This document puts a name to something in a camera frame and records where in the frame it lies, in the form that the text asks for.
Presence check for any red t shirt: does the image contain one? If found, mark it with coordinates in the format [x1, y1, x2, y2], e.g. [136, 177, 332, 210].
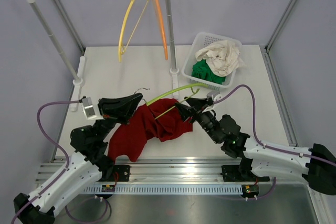
[108, 98, 193, 162]

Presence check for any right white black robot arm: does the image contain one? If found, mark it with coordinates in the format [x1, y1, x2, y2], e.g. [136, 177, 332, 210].
[176, 98, 335, 196]

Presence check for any metal clothes rack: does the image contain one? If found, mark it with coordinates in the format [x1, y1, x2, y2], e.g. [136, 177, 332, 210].
[26, 0, 180, 101]

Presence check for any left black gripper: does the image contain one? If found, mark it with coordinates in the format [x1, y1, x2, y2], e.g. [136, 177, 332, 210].
[94, 93, 143, 142]

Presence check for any orange hanger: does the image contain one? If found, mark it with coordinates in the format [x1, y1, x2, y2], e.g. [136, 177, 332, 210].
[152, 0, 169, 60]

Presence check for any green t shirt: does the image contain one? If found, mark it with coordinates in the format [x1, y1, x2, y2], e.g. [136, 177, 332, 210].
[191, 60, 226, 84]

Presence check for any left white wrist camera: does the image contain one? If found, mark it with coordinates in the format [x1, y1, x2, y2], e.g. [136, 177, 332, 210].
[79, 96, 103, 120]

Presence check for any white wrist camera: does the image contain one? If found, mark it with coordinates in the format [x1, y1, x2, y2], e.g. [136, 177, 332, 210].
[203, 91, 222, 112]
[79, 96, 103, 120]

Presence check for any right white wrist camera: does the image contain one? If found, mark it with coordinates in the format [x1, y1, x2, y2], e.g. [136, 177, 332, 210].
[203, 91, 222, 112]

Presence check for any green hanger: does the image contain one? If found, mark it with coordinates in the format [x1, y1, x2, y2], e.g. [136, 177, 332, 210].
[134, 83, 208, 120]

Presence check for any yellow hanger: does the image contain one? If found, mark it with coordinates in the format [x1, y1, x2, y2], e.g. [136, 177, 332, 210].
[118, 0, 149, 63]

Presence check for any white t shirt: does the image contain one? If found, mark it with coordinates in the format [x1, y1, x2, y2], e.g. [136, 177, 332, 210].
[195, 40, 247, 77]

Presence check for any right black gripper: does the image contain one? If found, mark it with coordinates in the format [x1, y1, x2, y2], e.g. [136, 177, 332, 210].
[175, 96, 222, 144]

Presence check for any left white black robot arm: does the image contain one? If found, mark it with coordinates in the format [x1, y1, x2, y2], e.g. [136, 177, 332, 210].
[12, 93, 143, 223]

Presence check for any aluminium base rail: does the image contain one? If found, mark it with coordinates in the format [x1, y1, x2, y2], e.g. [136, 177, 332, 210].
[35, 155, 321, 196]

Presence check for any white plastic basket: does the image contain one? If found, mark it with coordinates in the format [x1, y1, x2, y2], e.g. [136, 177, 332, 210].
[182, 32, 245, 90]

